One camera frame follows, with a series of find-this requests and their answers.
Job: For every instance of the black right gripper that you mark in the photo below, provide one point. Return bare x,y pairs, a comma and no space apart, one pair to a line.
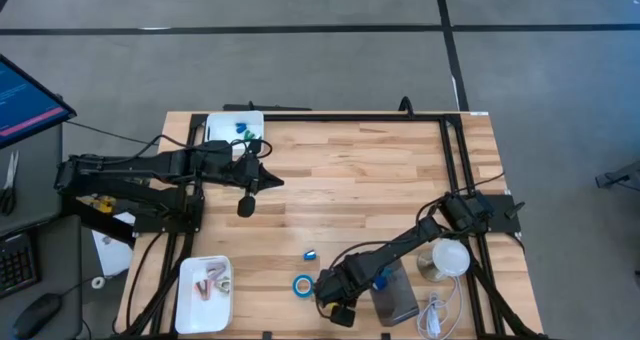
337,287

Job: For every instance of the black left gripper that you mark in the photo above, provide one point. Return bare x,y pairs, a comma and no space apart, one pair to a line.
250,175

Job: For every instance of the light blue tape roll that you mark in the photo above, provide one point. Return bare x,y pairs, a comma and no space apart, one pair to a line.
296,286

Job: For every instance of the blue mini stapler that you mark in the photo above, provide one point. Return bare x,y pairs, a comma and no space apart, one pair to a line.
310,255
241,128

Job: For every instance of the green mini stapler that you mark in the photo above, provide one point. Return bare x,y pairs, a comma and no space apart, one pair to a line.
249,136

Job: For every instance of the smoky grey plastic bin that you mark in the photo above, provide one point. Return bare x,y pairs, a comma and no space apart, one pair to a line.
402,305

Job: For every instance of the lilac staple remover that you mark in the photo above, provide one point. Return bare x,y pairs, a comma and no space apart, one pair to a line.
216,270

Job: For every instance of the beige staple remover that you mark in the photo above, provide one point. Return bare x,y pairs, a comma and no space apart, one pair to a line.
222,285

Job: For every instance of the pink staple remover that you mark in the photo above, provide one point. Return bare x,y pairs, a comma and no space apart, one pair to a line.
202,290

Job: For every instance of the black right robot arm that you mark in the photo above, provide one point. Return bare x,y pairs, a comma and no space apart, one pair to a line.
410,237

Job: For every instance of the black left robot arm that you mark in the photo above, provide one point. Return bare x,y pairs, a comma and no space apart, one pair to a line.
130,167

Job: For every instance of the small white tape roll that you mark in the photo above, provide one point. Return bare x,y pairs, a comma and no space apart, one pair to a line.
98,278

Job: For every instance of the white square plastic bin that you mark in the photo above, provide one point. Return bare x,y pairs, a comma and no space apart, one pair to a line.
222,127

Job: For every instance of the black flat bar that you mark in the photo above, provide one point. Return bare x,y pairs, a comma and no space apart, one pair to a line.
267,107

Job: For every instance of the white dome lamp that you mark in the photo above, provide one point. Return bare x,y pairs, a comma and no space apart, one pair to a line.
450,260

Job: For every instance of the white long plastic bin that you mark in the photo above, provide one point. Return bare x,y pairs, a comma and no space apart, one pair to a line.
202,317

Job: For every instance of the white paper sheet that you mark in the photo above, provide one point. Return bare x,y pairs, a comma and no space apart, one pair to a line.
112,257

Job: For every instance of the small white sticker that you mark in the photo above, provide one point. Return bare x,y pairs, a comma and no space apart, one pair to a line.
479,113

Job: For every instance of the grey desk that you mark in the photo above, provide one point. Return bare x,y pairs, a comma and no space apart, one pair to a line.
30,230

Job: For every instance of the computer monitor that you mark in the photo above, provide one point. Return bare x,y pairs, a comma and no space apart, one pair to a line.
25,105

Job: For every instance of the black backlit keyboard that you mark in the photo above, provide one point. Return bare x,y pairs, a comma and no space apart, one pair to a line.
17,265

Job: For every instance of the black computer mouse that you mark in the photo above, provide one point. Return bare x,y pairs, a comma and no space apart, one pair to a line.
37,312

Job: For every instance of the black stand foot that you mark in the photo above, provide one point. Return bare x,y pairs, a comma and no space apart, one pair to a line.
620,176

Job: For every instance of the black aluminium table frame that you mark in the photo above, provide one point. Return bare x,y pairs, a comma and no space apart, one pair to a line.
350,117

